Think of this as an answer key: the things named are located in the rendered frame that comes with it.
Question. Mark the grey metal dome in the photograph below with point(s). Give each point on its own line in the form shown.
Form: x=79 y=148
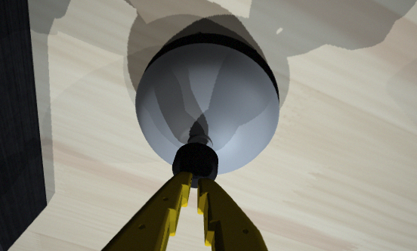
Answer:
x=207 y=104

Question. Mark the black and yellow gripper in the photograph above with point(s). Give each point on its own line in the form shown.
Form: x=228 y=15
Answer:
x=226 y=226

